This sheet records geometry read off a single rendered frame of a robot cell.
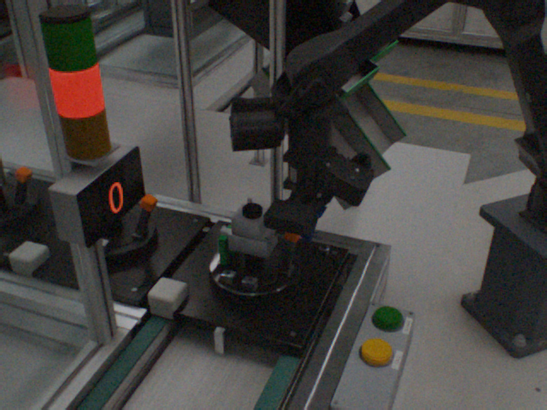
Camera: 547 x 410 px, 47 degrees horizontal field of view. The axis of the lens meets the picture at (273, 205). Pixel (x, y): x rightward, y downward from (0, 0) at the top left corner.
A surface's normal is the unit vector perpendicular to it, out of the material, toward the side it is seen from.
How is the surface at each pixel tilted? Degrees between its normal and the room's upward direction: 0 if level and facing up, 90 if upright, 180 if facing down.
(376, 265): 0
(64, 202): 90
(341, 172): 18
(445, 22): 90
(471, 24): 90
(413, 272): 0
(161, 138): 0
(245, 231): 90
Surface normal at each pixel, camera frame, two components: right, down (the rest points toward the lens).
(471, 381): 0.00, -0.84
